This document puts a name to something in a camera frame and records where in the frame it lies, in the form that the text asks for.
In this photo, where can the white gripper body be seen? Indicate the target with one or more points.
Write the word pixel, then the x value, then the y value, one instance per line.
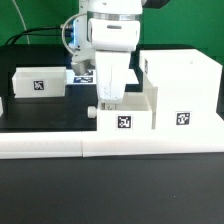
pixel 111 74

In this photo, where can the white front drawer tray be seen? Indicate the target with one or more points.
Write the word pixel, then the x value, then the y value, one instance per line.
pixel 133 114

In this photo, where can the white drawer tray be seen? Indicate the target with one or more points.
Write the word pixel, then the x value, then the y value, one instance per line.
pixel 133 114
pixel 33 82

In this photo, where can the white drawer cabinet box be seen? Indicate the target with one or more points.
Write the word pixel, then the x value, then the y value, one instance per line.
pixel 183 87

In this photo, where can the white rear drawer tray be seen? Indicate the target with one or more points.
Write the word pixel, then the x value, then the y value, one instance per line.
pixel 33 82

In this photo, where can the white sheet with markers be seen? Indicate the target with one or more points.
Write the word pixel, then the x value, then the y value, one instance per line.
pixel 89 78

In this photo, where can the white L-shaped fence bar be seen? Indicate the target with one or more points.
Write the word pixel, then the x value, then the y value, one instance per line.
pixel 208 138

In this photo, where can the white front fence bar left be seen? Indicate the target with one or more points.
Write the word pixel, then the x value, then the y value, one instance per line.
pixel 40 145

